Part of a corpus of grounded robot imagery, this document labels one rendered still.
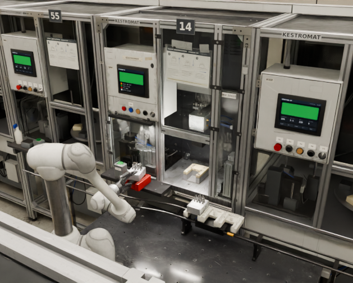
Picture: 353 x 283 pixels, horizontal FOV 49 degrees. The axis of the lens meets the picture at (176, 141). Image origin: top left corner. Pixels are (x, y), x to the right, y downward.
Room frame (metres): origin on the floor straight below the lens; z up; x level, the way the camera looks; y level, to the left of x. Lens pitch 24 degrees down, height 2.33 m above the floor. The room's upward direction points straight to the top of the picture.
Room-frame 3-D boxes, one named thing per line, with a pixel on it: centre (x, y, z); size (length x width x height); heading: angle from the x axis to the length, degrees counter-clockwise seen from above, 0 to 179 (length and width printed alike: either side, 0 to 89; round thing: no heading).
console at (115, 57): (2.63, 0.25, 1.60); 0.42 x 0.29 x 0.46; 60
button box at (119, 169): (2.48, 0.40, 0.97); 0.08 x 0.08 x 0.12; 60
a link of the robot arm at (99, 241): (1.78, 0.45, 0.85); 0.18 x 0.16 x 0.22; 87
